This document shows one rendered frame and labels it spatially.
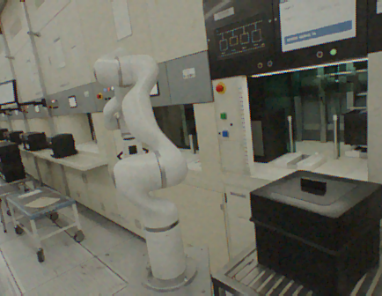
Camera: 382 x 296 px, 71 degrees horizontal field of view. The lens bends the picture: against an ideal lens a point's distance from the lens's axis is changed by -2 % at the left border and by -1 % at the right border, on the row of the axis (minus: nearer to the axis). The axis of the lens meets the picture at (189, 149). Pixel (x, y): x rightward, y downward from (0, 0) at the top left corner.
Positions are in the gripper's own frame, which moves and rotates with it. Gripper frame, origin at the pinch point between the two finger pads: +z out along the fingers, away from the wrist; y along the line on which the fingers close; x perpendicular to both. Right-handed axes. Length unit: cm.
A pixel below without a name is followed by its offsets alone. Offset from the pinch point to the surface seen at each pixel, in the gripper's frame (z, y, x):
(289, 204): 0, 33, -83
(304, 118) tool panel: -3, 135, 28
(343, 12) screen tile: -55, 77, -62
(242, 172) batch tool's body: 13, 56, -14
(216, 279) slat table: 25, 13, -71
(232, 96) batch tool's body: -29, 55, -13
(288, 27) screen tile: -55, 68, -43
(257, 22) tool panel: -61, 62, -30
